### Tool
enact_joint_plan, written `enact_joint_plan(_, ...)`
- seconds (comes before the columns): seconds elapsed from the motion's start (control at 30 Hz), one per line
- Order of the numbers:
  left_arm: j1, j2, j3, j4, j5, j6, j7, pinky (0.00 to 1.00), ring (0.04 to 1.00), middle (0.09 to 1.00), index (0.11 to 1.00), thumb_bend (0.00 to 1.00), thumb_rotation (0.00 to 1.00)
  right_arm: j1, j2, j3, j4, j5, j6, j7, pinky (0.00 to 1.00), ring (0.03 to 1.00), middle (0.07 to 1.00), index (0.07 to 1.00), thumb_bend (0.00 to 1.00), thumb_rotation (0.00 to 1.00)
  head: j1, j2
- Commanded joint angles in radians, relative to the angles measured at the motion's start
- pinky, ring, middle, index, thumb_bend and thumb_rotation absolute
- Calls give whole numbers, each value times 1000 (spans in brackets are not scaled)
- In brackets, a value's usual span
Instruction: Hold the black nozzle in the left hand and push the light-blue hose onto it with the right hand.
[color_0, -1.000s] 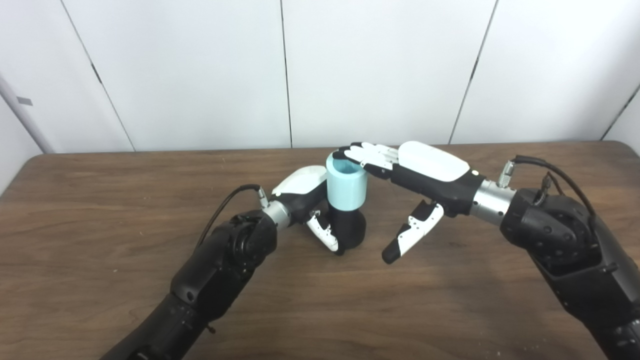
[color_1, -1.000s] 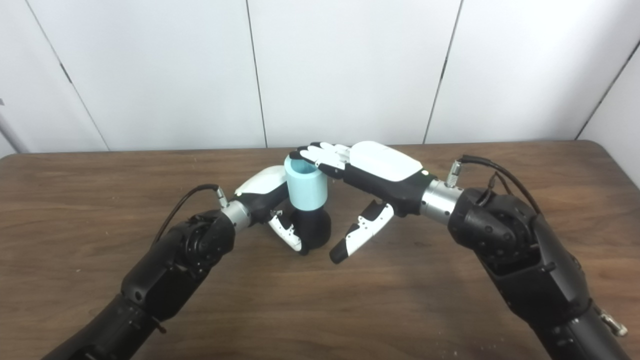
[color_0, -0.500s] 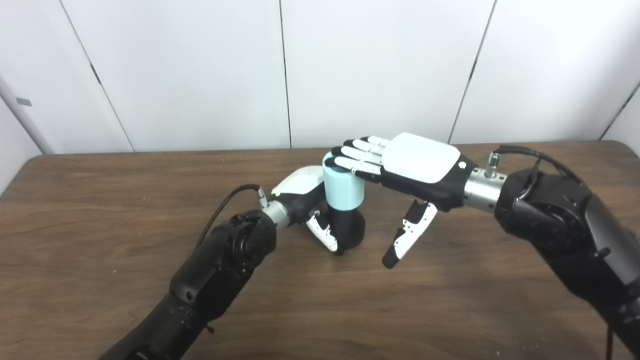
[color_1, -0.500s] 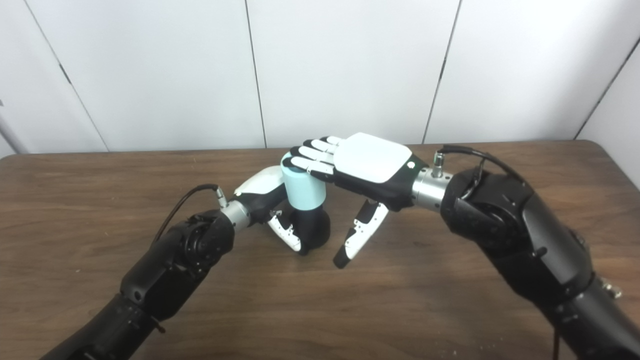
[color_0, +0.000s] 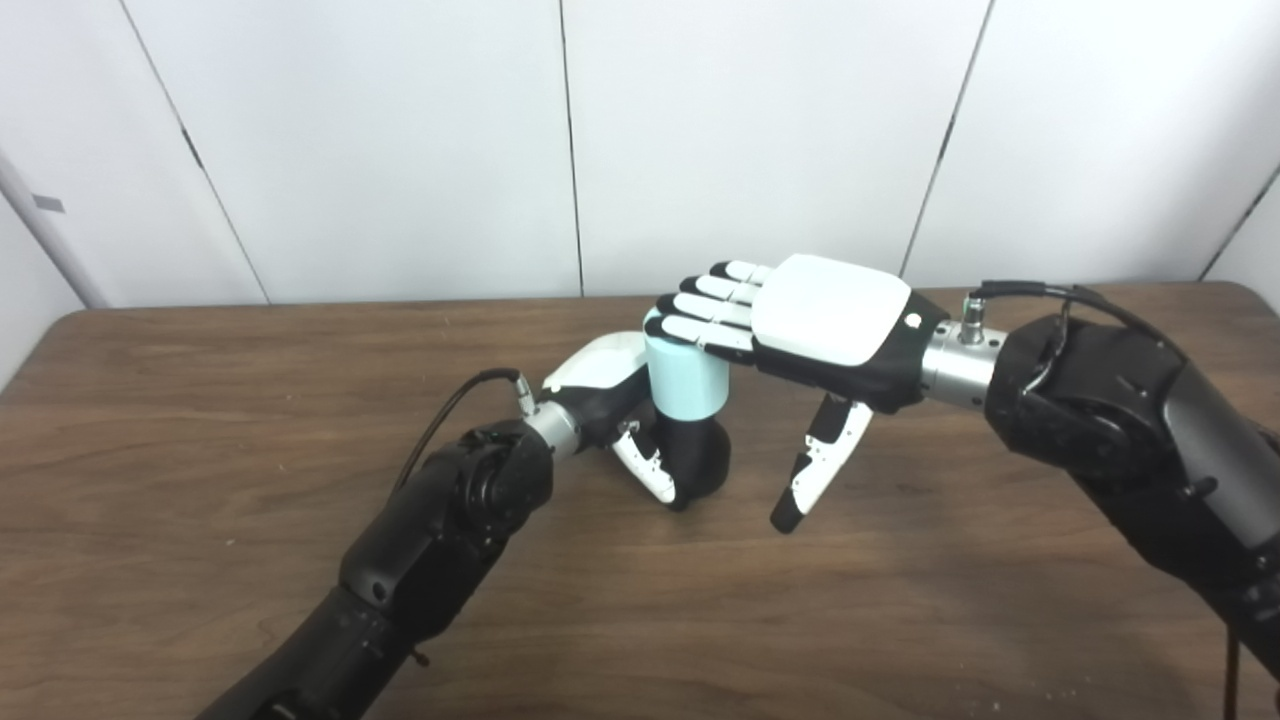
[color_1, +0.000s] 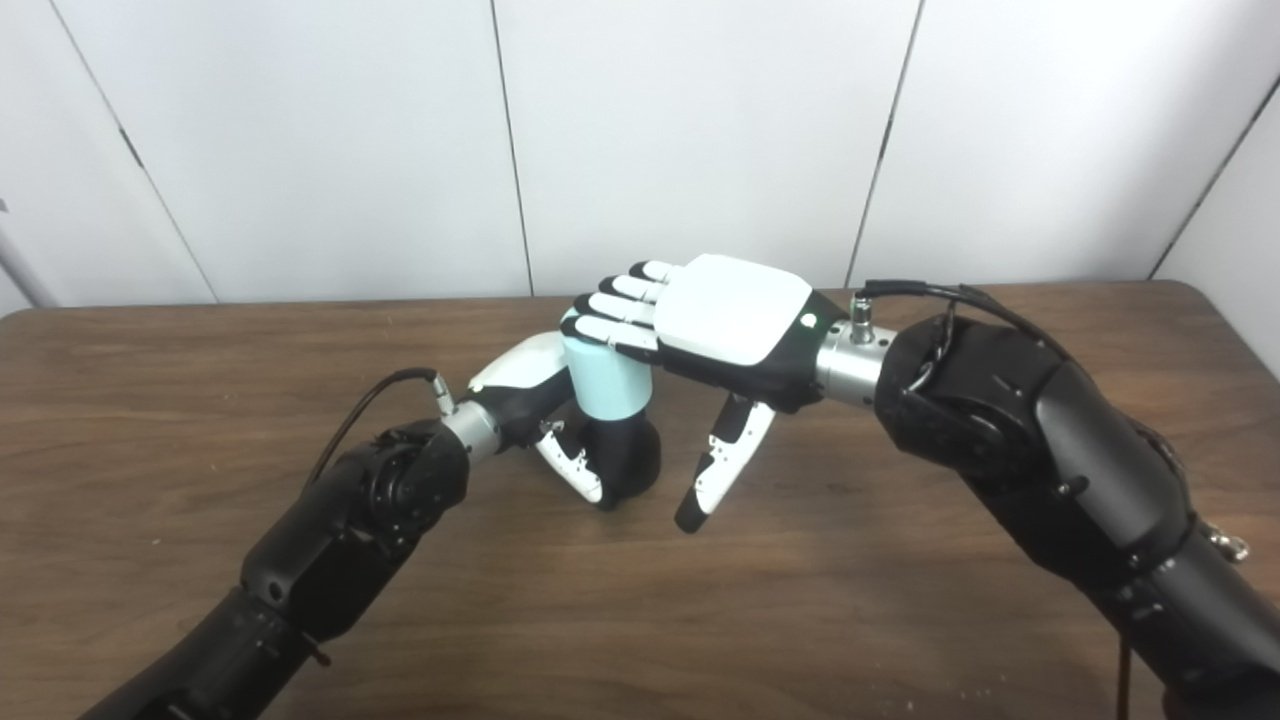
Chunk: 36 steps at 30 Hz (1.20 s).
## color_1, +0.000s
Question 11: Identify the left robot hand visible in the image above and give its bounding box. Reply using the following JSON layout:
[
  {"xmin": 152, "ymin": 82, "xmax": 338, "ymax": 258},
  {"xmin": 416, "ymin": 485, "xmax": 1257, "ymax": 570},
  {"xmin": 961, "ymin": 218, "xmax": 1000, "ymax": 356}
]
[{"xmin": 468, "ymin": 330, "xmax": 607, "ymax": 512}]

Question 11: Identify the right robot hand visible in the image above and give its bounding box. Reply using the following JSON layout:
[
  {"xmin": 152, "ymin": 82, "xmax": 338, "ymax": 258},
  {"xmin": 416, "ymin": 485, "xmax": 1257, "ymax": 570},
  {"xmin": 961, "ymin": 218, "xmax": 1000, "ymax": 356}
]
[{"xmin": 560, "ymin": 254, "xmax": 849, "ymax": 534}]

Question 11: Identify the light-blue hose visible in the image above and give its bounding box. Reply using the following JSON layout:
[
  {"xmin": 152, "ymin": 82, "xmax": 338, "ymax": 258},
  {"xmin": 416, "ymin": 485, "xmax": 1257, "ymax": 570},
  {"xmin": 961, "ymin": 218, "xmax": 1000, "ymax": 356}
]
[{"xmin": 560, "ymin": 308, "xmax": 654, "ymax": 422}]

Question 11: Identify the black nozzle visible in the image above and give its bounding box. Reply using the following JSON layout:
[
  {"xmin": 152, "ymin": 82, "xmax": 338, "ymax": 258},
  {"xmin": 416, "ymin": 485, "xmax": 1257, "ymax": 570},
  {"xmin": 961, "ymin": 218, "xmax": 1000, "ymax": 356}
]
[{"xmin": 578, "ymin": 410, "xmax": 662, "ymax": 507}]

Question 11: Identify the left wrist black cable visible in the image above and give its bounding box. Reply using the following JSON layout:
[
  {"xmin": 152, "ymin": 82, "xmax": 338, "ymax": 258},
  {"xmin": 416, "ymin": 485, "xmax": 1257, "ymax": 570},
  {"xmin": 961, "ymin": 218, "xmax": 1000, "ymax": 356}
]
[{"xmin": 300, "ymin": 368, "xmax": 462, "ymax": 491}]

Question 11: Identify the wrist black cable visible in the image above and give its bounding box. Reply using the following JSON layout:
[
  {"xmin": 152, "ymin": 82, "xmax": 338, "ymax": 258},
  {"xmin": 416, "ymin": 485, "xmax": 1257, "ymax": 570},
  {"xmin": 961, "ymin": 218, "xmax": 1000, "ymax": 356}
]
[
  {"xmin": 848, "ymin": 279, "xmax": 1251, "ymax": 720},
  {"xmin": 300, "ymin": 368, "xmax": 462, "ymax": 491}
]

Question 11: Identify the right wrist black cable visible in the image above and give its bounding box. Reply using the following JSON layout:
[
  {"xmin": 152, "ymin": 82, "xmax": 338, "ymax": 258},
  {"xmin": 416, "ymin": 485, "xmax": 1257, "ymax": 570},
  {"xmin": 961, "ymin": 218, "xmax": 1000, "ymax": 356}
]
[{"xmin": 848, "ymin": 279, "xmax": 1251, "ymax": 720}]

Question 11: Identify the white wall pole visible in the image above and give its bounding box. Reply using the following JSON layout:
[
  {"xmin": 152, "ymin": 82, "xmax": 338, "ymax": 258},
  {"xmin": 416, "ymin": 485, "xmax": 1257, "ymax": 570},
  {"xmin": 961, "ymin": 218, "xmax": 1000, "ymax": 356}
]
[{"xmin": 0, "ymin": 200, "xmax": 57, "ymax": 309}]

